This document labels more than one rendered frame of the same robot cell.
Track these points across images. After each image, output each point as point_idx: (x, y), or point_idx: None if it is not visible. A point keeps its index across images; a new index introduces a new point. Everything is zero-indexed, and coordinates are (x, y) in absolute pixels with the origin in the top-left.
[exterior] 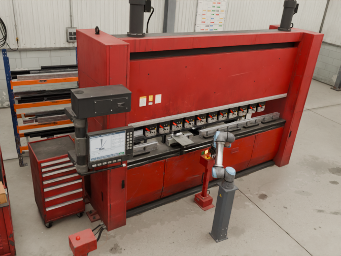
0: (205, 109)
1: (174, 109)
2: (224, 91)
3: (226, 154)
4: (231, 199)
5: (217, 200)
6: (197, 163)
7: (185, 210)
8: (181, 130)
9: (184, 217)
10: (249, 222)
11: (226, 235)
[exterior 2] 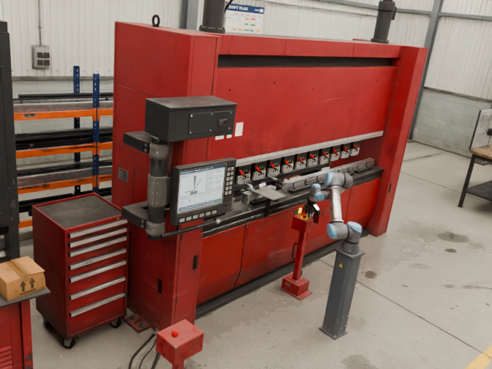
0: (293, 148)
1: (257, 146)
2: (316, 123)
3: None
4: (356, 270)
5: (335, 274)
6: (283, 231)
7: (274, 302)
8: None
9: (276, 311)
10: (367, 308)
11: None
